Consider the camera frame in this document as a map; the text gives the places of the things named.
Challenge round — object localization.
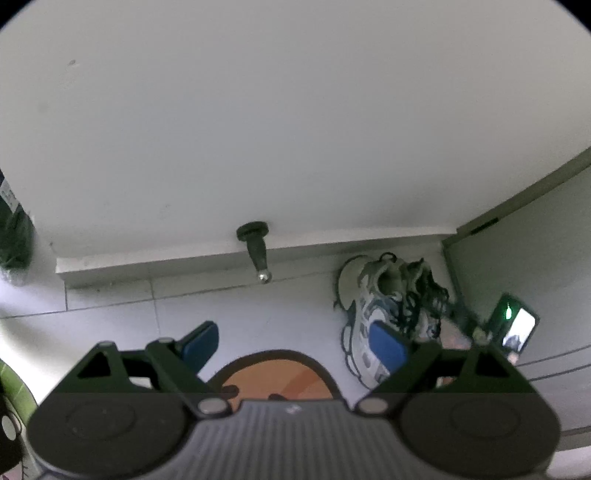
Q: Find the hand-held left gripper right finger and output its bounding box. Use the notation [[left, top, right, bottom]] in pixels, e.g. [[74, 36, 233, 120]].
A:
[[353, 320, 532, 412]]

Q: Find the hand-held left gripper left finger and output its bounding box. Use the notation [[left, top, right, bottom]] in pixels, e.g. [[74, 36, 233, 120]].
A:
[[60, 320, 232, 412]]

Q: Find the grey blue running sneaker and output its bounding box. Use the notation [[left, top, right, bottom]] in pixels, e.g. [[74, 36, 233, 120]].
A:
[[397, 258, 452, 344], [333, 255, 430, 386]]

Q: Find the grey door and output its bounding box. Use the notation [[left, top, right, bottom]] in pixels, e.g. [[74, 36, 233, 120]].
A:
[[441, 148, 591, 453]]

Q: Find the orange carrot floor mat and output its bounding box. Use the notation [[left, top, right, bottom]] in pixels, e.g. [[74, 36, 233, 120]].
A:
[[0, 350, 345, 480]]

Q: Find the dark green bag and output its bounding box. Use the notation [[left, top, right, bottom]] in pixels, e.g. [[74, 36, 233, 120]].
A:
[[0, 168, 37, 287]]

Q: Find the black wall door stopper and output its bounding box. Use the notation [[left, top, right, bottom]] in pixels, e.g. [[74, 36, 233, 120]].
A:
[[235, 222, 274, 283]]

